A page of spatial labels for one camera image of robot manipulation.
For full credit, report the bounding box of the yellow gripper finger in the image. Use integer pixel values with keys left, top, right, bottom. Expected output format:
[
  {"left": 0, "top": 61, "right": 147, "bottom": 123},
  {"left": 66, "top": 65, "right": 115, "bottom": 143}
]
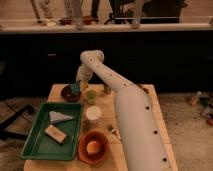
[{"left": 80, "top": 81, "right": 89, "bottom": 92}]

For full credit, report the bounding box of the teal sponge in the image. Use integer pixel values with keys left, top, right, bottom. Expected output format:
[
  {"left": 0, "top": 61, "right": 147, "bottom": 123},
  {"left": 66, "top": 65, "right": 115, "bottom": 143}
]
[{"left": 70, "top": 82, "right": 81, "bottom": 94}]

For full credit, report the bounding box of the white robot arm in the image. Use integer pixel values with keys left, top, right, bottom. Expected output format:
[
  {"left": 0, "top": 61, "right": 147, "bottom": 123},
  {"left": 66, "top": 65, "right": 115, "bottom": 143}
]
[{"left": 76, "top": 50, "right": 173, "bottom": 171}]

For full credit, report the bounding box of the purple bowl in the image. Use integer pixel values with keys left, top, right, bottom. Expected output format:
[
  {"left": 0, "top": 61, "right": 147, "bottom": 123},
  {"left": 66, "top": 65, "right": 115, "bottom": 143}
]
[{"left": 61, "top": 85, "right": 81, "bottom": 102}]

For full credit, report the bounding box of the orange bowl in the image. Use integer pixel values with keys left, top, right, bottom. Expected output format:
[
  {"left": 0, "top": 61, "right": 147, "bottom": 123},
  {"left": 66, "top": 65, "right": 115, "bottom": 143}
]
[{"left": 78, "top": 131, "right": 109, "bottom": 165}]

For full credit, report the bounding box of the orange fruit in bowl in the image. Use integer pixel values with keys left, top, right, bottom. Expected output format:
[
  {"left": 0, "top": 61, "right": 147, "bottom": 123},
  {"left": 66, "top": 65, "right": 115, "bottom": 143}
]
[{"left": 86, "top": 141, "right": 101, "bottom": 155}]

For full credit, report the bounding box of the green translucent cup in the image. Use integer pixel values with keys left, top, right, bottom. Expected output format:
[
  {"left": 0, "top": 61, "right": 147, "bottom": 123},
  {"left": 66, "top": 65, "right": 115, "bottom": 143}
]
[{"left": 85, "top": 90, "right": 97, "bottom": 105}]

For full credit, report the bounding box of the small metal cup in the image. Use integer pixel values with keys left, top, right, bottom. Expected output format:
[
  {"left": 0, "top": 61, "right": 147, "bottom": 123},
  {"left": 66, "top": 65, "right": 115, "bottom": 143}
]
[{"left": 104, "top": 84, "right": 111, "bottom": 95}]

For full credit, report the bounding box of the white cup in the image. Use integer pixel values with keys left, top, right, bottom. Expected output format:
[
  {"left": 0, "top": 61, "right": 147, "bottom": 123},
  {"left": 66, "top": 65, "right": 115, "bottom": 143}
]
[{"left": 85, "top": 106, "right": 102, "bottom": 124}]

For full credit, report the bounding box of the grey wedge block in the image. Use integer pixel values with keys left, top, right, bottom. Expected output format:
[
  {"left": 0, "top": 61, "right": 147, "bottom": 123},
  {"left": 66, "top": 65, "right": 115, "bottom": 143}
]
[{"left": 49, "top": 111, "right": 73, "bottom": 124}]

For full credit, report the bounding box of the wooden rectangular block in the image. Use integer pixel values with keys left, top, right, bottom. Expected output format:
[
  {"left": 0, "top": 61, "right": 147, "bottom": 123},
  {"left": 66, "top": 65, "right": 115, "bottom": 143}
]
[{"left": 45, "top": 124, "right": 67, "bottom": 144}]

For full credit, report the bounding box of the black stand leg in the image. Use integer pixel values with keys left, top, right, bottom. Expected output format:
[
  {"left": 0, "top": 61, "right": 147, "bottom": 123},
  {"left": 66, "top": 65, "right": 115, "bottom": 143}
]
[{"left": 0, "top": 104, "right": 36, "bottom": 141}]

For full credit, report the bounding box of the red brown toy cluster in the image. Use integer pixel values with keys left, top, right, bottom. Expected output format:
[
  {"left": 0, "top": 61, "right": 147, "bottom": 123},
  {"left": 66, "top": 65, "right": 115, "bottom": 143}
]
[{"left": 140, "top": 85, "right": 149, "bottom": 94}]

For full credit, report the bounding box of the green plastic tray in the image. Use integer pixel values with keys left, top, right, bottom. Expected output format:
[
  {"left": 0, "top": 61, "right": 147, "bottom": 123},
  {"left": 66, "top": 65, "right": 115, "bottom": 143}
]
[{"left": 21, "top": 102, "right": 83, "bottom": 161}]

